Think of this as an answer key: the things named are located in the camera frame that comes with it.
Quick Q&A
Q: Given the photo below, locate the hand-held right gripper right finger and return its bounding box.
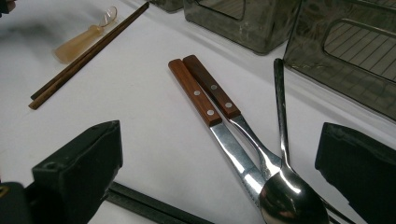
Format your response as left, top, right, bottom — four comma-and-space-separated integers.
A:
315, 121, 396, 224

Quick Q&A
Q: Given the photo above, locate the steel spoon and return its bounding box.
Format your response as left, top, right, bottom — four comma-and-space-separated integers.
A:
258, 58, 331, 224

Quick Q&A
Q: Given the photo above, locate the wooden handled steel knife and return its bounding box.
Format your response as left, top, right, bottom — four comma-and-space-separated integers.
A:
167, 58, 269, 218

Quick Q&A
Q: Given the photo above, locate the brown wooden chopstick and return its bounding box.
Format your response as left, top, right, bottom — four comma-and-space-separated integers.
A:
30, 1, 149, 101
28, 3, 150, 111

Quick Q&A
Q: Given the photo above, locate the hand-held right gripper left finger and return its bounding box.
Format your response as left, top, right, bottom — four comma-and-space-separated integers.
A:
31, 119, 124, 224

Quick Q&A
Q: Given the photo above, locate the wooden handled steel fork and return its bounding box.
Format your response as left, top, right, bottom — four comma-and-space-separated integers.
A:
182, 54, 358, 224

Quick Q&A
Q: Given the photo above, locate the clear spoon with beige handle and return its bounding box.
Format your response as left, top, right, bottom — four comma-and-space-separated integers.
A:
53, 6, 119, 65

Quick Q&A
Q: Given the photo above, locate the black chopstick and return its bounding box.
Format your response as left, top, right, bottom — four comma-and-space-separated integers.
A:
105, 190, 177, 224
108, 181, 216, 224

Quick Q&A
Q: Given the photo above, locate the smoky translucent plastic bin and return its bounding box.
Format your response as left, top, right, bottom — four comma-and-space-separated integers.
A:
148, 0, 185, 13
182, 0, 302, 56
283, 0, 396, 123

